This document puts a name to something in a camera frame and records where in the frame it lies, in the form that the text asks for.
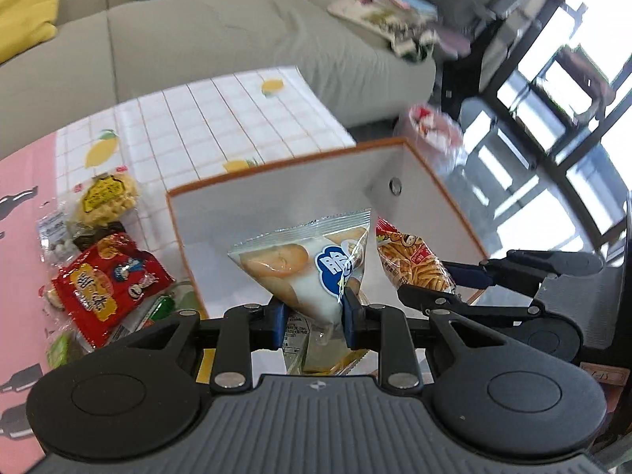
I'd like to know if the orange chips snack bag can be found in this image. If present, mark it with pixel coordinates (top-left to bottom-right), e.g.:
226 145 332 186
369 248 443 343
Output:
375 217 456 293

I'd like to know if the white biscuit snack bag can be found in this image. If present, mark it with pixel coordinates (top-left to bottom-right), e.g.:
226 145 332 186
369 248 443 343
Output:
228 209 372 374

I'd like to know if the green sausage snack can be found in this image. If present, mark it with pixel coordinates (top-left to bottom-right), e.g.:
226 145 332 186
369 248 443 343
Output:
122 292 176 333

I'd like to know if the red snack bag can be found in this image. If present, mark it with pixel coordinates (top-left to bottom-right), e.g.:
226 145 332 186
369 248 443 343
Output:
53 232 175 348

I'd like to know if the yellow waffle snack pack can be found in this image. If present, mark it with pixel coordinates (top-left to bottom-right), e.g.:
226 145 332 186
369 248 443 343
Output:
65 166 139 228

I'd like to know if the orange cardboard box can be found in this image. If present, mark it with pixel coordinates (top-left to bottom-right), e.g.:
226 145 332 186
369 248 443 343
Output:
167 138 487 318

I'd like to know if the pink trash bag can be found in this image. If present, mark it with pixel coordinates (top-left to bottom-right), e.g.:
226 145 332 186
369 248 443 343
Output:
394 104 467 177

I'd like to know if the black seaweed snack pack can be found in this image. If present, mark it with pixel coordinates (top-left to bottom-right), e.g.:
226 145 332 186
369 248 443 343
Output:
73 220 126 252

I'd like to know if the white balls snack pack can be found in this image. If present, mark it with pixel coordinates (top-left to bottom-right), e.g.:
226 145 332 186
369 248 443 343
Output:
36 210 75 264

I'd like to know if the stack of books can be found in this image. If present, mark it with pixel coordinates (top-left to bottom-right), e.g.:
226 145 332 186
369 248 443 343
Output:
328 0 438 63

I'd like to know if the grey office chair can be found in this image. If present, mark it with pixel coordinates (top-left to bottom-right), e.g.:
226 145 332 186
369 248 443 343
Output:
433 0 522 101

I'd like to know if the beige sofa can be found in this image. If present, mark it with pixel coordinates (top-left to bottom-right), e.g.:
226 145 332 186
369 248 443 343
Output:
1 0 436 155

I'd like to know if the yellow cushion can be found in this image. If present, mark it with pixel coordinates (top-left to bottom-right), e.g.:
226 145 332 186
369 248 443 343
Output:
0 0 60 63

